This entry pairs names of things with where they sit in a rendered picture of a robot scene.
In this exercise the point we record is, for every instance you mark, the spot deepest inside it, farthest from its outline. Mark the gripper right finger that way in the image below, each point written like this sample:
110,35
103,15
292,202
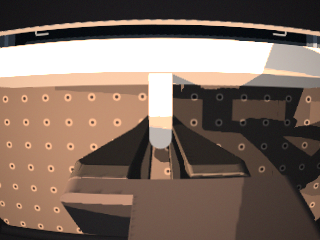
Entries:
199,158

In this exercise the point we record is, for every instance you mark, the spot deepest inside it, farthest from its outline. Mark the beige benchtop instrument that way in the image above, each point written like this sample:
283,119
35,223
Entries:
218,42

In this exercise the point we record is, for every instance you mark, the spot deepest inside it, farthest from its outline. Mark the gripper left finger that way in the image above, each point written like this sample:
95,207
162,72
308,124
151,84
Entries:
121,157

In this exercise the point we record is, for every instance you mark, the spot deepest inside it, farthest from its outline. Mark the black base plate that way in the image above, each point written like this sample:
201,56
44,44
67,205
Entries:
45,130

